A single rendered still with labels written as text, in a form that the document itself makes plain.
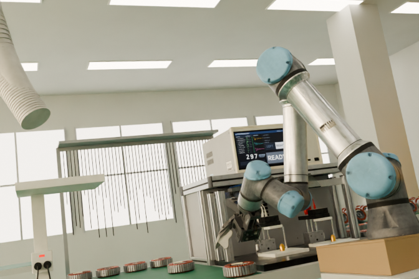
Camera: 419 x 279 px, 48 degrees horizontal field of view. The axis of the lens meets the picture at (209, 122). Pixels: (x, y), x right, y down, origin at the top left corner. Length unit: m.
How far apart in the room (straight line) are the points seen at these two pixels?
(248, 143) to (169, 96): 6.77
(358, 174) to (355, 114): 4.97
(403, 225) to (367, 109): 4.70
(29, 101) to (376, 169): 1.80
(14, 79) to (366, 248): 1.93
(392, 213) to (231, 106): 7.88
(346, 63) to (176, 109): 3.61
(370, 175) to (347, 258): 0.27
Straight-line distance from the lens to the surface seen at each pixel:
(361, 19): 6.40
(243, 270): 1.61
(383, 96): 6.18
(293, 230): 2.28
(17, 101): 2.59
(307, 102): 1.38
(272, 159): 2.13
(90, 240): 8.18
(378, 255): 1.34
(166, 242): 8.42
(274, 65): 1.41
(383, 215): 1.42
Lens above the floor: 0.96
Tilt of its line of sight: 11 degrees up
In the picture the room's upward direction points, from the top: 8 degrees counter-clockwise
